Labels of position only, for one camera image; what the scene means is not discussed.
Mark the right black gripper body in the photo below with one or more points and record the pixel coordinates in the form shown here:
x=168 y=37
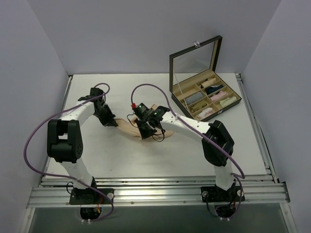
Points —
x=146 y=127

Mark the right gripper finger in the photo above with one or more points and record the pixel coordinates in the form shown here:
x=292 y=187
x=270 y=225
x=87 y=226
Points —
x=143 y=133
x=150 y=133

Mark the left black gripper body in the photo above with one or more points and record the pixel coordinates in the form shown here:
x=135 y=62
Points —
x=108 y=119

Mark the beige underwear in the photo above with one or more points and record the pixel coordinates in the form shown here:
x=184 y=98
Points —
x=126 y=127

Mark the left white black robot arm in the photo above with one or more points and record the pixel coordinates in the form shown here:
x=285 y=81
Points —
x=64 y=137

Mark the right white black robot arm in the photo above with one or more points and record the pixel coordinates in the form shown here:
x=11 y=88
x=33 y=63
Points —
x=216 y=142

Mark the grey striped rolled cloth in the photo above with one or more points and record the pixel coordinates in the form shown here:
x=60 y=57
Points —
x=194 y=97

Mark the tan rolled cloth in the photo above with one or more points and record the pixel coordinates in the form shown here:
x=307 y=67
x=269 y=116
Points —
x=198 y=106

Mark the black compartment storage box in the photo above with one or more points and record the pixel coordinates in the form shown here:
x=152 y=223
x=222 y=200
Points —
x=195 y=87

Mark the white pink rolled cloth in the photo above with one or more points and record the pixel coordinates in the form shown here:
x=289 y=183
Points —
x=205 y=113

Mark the navy rolled cloth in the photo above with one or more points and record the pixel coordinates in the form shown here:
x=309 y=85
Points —
x=213 y=88

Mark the beige rolled cloth top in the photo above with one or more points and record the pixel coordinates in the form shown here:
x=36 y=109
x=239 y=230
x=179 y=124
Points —
x=208 y=82

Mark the cream rolled cloth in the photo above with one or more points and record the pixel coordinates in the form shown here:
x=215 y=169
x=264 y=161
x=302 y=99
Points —
x=227 y=101

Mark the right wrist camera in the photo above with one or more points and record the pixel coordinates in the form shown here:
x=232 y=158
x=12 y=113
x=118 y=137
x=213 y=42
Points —
x=142 y=111

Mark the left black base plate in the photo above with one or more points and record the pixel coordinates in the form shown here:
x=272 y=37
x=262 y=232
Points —
x=88 y=196

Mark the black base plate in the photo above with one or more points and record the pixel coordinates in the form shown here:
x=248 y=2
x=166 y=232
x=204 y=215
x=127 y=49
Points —
x=213 y=194
x=88 y=196

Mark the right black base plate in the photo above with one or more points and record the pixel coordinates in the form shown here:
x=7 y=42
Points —
x=213 y=194

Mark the aluminium front rail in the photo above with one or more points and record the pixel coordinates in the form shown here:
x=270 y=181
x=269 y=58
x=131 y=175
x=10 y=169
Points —
x=160 y=195

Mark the aluminium rail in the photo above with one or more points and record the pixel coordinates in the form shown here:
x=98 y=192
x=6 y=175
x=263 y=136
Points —
x=257 y=130
x=160 y=195

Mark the right side aluminium rail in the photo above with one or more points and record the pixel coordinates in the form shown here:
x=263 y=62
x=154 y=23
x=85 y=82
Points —
x=257 y=130

